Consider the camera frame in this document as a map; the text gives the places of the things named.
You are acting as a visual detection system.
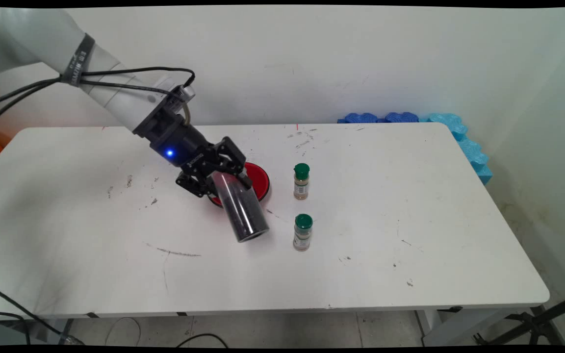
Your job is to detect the grey cable strap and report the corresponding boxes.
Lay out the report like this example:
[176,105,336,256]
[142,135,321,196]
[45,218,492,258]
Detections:
[61,33,96,88]

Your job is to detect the black tripod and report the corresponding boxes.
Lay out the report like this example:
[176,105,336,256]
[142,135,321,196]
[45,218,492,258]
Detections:
[474,290,565,346]

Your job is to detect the light blue foam mat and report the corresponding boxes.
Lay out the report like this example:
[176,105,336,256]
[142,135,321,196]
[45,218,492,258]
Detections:
[420,113,493,186]

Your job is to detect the clear plastic jar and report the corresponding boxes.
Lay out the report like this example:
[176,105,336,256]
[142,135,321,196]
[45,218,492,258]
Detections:
[211,169,270,244]

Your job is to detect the green lid spice bottle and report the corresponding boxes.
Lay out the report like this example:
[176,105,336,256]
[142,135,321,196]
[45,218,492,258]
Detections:
[293,163,310,201]
[292,213,313,252]

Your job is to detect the red bowl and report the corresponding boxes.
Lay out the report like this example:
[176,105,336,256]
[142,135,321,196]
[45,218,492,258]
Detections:
[207,162,271,208]

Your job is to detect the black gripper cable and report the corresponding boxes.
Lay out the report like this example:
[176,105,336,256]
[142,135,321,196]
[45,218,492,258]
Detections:
[0,78,191,126]

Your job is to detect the black camera cable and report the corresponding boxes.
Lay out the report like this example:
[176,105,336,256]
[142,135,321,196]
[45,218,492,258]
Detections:
[0,67,196,128]

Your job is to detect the black floor cable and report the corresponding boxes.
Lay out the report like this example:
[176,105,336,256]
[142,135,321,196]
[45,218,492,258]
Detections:
[176,333,230,348]

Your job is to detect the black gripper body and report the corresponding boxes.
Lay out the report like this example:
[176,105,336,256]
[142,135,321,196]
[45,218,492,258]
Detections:
[133,96,215,173]

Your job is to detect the black hanging cable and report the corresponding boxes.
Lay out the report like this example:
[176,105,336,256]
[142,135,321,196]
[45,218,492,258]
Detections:
[0,282,85,347]

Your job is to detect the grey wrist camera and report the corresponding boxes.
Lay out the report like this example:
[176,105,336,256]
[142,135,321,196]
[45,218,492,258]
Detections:
[172,84,196,103]

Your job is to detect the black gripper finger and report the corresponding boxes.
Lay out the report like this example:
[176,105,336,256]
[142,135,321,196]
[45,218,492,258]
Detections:
[204,136,254,190]
[175,167,224,199]

